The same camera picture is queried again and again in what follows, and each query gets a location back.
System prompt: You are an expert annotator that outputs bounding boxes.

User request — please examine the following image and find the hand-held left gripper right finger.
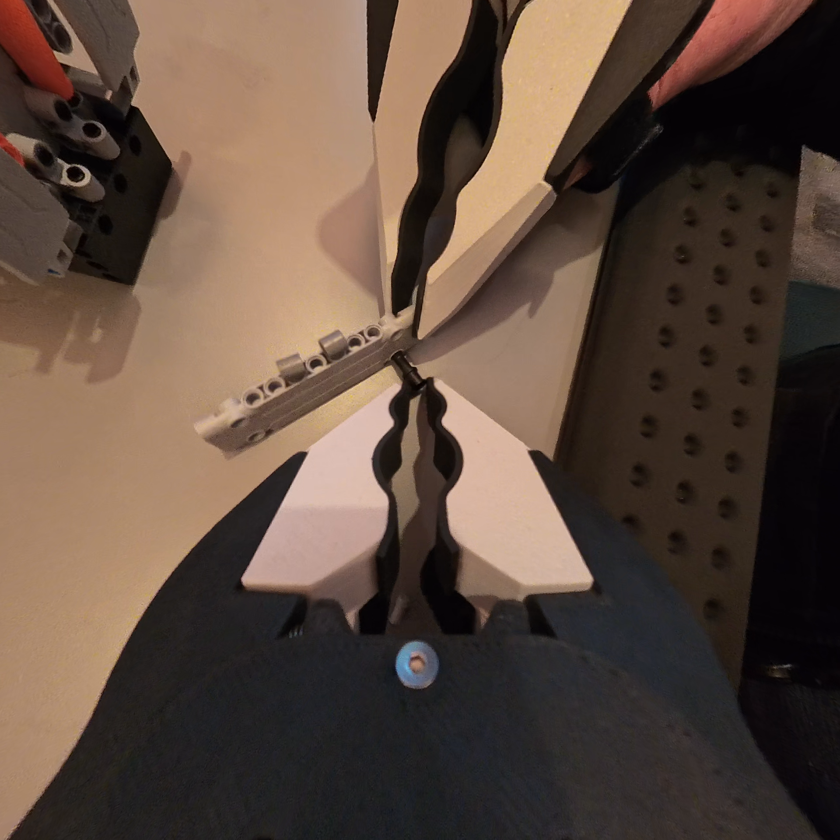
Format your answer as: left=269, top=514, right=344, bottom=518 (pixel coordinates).
left=425, top=377, right=595, bottom=632

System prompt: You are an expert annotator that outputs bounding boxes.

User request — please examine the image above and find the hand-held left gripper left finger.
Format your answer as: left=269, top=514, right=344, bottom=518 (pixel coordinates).
left=241, top=382, right=412, bottom=632

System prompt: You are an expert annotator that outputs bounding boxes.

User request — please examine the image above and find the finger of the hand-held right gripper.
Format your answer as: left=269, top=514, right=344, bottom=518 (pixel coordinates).
left=371, top=0, right=484, bottom=314
left=412, top=0, right=632, bottom=340

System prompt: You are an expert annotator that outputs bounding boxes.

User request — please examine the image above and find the light grey holed brick beam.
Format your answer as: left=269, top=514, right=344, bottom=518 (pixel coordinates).
left=193, top=307, right=419, bottom=455

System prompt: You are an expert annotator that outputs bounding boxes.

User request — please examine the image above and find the black brick pin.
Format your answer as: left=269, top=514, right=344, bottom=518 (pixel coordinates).
left=392, top=351, right=427, bottom=392

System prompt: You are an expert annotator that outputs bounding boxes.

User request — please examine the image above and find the person's right hand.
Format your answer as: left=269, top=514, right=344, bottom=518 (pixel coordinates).
left=570, top=0, right=815, bottom=193

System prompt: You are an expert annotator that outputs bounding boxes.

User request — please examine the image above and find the black studded foam pad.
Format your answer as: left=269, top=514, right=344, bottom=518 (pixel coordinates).
left=554, top=147, right=803, bottom=686

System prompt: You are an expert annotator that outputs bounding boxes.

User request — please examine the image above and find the grey orange toy brick model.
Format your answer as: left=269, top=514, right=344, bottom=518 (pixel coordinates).
left=0, top=0, right=175, bottom=287

